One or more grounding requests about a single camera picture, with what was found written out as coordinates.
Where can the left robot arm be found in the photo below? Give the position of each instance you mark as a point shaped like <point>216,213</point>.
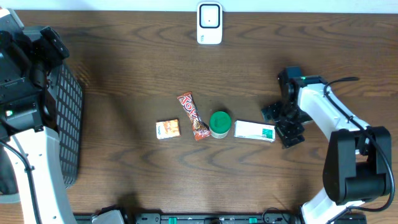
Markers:
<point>41,117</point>

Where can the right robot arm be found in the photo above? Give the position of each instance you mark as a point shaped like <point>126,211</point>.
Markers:
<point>358,164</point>

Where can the small orange snack box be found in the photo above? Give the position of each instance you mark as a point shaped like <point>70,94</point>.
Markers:
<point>167,129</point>

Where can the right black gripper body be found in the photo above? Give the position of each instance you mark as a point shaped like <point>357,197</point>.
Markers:
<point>285,116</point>

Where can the white barcode scanner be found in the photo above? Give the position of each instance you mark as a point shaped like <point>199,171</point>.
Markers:
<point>209,23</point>

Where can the red Top chocolate bar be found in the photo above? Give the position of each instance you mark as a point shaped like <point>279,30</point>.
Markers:
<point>200,130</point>

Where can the white green carton box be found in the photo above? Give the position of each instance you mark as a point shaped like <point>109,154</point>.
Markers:
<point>249,130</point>

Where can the green lid jar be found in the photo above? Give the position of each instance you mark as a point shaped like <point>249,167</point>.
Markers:
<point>220,124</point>

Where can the grey plastic basket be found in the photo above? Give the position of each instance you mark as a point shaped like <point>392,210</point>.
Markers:
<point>61,99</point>

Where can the black mounting rail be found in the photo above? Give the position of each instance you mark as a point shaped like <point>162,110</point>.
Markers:
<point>270,217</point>

